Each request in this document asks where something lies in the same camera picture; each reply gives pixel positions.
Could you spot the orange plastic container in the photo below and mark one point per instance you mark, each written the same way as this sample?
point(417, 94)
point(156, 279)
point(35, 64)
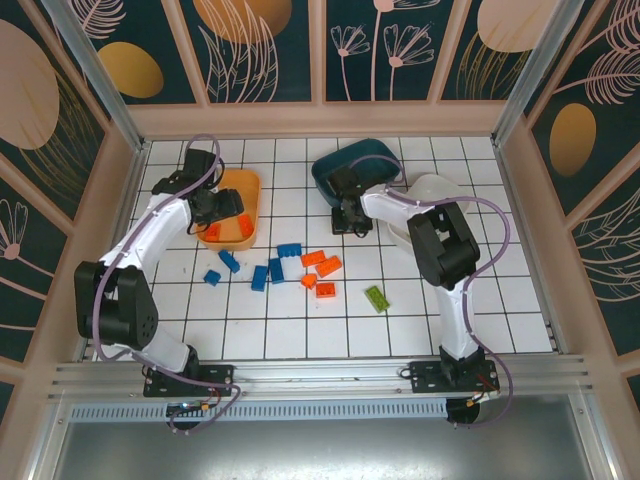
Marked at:
point(245, 187)

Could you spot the large orange lego brick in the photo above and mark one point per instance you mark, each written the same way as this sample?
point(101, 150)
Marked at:
point(328, 266)

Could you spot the teal plastic container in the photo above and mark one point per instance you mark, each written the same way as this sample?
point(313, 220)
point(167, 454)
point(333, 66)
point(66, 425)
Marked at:
point(360, 149)

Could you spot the small blue lego brick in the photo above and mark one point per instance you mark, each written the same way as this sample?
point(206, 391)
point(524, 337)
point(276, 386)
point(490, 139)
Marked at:
point(212, 276)

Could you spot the long green lego brick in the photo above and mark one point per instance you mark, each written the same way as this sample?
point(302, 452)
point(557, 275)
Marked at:
point(377, 298)

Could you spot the white plastic container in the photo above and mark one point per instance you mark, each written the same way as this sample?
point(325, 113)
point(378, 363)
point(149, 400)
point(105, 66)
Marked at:
point(435, 186)

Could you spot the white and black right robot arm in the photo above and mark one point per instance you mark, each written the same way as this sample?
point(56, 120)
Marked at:
point(445, 250)

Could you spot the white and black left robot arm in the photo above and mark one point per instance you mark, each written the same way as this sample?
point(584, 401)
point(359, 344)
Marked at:
point(150, 235)

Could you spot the aluminium mounting rail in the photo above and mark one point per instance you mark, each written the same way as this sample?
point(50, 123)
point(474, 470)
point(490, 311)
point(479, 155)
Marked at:
point(320, 375)

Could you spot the aluminium frame post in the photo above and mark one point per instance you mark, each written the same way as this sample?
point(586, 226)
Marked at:
point(536, 70)
point(103, 80)

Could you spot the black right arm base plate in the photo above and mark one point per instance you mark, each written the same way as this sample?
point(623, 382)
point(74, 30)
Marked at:
point(425, 375)

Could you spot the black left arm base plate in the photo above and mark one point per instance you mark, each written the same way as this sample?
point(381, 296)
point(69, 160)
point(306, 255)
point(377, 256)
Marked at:
point(220, 375)

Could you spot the slotted metal side rail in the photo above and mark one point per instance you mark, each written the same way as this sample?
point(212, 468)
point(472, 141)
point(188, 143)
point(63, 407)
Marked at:
point(89, 347)
point(552, 337)

